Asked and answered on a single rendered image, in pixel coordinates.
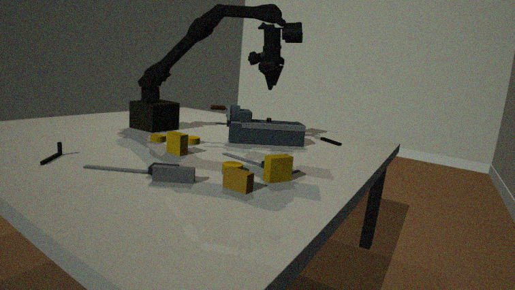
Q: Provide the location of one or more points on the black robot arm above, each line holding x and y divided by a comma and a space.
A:
204, 26

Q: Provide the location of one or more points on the black l-shaped bar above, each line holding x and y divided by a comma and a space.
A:
56, 155

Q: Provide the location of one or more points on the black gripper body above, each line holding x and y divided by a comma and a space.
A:
273, 57

